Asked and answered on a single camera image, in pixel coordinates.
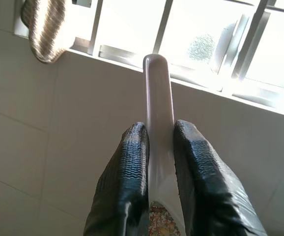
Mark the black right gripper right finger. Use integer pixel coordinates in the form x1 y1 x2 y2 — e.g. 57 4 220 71
172 119 268 236

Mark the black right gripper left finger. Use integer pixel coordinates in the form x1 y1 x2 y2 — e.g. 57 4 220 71
84 121 150 236

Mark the white ceramic spoon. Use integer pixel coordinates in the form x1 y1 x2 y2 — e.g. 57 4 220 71
142 53 184 236

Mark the white barred window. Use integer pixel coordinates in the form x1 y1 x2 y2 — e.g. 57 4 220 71
14 0 284 116

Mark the brown white striped cloth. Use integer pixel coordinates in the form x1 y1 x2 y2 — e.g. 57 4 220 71
21 0 68 64

